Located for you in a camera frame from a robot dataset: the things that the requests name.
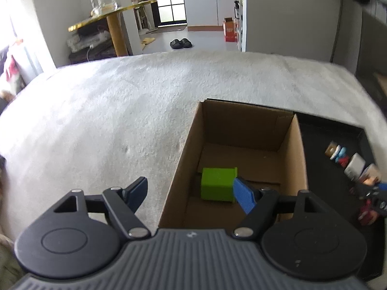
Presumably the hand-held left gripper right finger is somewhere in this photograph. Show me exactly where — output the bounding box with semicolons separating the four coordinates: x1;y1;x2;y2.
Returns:
232;177;328;239

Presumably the white cabinet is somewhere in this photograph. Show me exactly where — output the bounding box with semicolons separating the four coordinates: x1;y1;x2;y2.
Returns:
182;0;242;32

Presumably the black tray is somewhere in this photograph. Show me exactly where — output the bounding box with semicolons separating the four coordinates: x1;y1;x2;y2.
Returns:
203;98;383;281

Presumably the dark grey panel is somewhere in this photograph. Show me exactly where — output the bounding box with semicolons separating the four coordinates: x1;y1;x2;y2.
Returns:
356;9;387;79

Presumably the white power strip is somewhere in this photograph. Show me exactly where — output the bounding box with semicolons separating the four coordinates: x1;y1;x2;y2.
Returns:
67;30;110;51

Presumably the orange carton box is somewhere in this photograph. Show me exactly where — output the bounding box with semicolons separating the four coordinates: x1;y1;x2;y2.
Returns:
223;17;239;42

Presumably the brown doormat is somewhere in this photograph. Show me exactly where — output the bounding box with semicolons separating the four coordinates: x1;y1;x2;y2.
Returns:
150;24;188;34

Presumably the dark low table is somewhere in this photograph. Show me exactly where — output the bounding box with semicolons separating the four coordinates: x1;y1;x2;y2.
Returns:
68;41;117;65

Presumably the green plastic block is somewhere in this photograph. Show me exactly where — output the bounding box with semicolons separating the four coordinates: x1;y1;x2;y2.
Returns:
200;167;239;203

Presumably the gold round table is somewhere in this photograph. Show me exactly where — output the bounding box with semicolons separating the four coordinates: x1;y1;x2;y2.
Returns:
68;0;158;58

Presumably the red and white bag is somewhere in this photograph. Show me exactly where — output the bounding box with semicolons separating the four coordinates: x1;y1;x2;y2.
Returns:
2;39;26;93

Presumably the cardboard box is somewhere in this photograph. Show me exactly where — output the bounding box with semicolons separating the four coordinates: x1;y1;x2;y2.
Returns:
158;98;309;228

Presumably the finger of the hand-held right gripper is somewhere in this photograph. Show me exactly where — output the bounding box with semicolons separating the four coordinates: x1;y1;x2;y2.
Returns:
353;181;387;218

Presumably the white fuzzy blanket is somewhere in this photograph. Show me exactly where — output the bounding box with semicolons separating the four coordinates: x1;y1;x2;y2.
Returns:
0;50;378;248

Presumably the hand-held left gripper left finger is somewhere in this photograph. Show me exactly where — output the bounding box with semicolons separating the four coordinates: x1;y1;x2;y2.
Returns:
53;177;152;240

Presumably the beige plastic block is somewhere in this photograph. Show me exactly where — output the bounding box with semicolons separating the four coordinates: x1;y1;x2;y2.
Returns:
344;152;368;179

